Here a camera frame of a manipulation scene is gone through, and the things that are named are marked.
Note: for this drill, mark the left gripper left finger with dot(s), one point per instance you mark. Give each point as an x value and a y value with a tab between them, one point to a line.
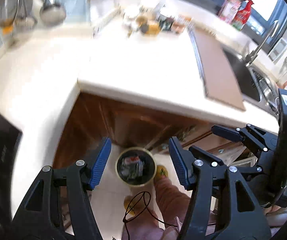
39	215

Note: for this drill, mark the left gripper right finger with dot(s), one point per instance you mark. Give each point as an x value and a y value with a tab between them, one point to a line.
222	205

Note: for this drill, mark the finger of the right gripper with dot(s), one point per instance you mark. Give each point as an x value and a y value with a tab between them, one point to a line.
233	135
216	162

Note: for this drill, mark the round trash can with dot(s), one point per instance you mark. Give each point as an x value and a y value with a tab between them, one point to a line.
136	167

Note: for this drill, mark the chrome kitchen faucet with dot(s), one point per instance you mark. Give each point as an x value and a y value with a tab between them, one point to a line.
249	59

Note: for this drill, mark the trash pile on counter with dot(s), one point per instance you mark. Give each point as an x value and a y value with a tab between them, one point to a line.
152	21

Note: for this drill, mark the brown wooden cutting board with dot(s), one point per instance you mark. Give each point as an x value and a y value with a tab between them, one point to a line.
216	72

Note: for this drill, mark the stainless steel sink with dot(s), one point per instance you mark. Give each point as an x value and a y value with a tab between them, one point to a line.
257	88

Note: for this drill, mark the brown wooden cabinet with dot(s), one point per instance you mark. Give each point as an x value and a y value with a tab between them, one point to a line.
128	125

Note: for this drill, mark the red spray bottle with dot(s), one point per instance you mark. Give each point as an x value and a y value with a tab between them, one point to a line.
242	15

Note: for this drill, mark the red pink refill pouch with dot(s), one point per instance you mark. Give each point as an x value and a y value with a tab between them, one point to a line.
228	10

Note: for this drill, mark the hanging metal ladle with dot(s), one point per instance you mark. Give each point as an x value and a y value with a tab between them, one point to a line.
52	13

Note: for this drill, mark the hanging mesh strainer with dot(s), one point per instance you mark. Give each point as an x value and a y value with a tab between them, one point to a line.
8	12

